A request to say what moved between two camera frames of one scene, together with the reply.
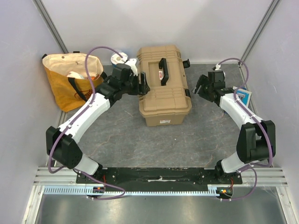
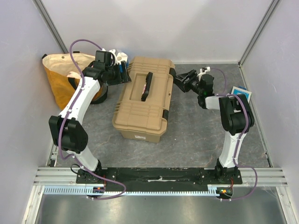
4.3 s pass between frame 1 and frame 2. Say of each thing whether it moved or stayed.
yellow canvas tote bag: stayed
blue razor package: stayed
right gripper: moved
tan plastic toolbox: moved
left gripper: moved
